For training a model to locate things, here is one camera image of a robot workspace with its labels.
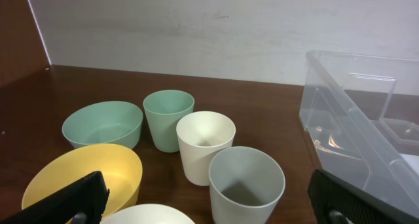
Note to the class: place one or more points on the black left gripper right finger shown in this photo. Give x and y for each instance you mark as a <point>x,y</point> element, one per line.
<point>334,200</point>

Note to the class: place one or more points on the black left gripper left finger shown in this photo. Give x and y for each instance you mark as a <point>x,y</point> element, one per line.
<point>82,201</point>

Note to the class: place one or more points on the yellow small bowl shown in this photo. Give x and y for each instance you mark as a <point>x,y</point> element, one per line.
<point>120,166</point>

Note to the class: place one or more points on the white label in container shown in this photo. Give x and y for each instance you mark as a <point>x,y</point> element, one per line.
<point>413,161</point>

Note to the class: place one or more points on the clear plastic storage container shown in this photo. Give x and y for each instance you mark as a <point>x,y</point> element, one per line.
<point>361,113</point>

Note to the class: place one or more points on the white small bowl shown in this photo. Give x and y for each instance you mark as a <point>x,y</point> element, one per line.
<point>148,214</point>

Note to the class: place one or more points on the mint green small bowl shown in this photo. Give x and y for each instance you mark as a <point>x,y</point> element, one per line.
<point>115,122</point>

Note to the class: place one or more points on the grey cup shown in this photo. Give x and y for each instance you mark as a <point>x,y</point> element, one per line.
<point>245,186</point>

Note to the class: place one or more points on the mint green cup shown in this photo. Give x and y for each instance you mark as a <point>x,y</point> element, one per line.
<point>163,110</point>

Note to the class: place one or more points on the cream white cup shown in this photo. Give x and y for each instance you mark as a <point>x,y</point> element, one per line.
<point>201,135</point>

